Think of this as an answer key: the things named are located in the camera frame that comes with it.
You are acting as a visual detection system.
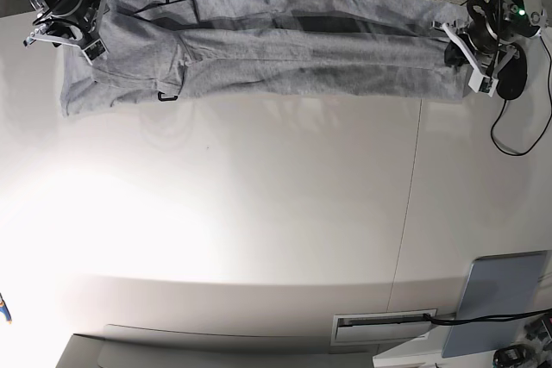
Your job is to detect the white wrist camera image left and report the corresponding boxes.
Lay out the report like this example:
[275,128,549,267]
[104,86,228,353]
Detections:
[82,38,107,64]

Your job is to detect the blue orange tool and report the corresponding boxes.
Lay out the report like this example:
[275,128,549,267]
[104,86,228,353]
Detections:
[0,295,12,324]

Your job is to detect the grey T-shirt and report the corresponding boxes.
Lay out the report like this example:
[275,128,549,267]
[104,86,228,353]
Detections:
[60,0,470,116]

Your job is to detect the black laptop cable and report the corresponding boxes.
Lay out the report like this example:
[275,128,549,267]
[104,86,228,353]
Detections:
[424,310,552,327]

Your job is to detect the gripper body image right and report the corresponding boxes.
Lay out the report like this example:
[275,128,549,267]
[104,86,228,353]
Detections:
[459,18,518,62]

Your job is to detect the black computer mouse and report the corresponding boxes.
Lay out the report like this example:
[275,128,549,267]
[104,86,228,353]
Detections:
[497,43,528,101]

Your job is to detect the white cable grommet tray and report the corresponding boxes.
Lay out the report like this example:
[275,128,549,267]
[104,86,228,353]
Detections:
[330,309,436,346]

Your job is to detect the grey laptop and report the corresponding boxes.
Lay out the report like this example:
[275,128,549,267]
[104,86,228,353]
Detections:
[442,251,548,359]

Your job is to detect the black gadget bottom right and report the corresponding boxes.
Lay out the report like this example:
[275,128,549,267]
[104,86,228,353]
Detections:
[492,344,533,368]

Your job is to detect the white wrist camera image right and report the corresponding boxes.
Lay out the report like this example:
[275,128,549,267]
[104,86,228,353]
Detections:
[468,70,499,97]

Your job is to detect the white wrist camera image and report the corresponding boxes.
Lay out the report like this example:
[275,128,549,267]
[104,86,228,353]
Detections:
[82,38,107,64]
[468,70,499,97]

